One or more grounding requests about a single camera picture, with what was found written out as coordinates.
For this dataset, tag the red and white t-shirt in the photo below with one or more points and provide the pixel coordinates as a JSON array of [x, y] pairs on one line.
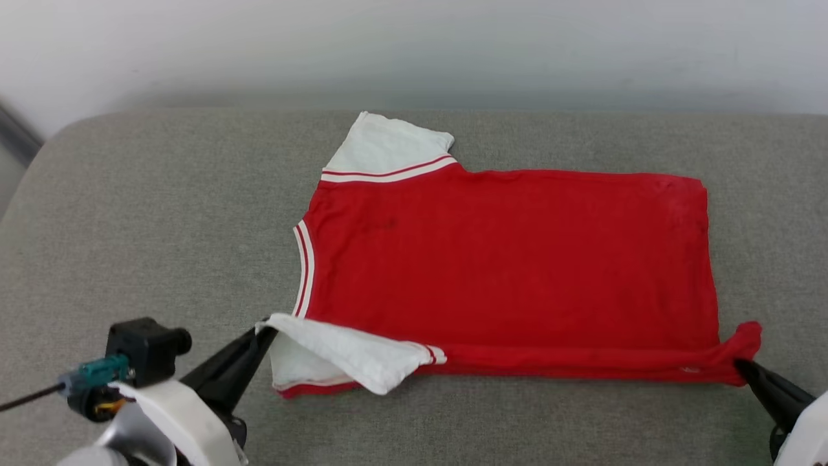
[[504, 259]]

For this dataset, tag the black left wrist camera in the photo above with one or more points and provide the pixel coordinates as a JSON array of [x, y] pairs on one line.
[[145, 346]]

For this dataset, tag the dark grey baseboard strip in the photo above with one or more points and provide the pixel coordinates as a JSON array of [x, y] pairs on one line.
[[16, 139]]

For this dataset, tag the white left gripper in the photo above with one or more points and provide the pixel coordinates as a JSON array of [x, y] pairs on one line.
[[194, 427]]

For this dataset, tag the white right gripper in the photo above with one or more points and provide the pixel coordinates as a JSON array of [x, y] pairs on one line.
[[808, 440]]

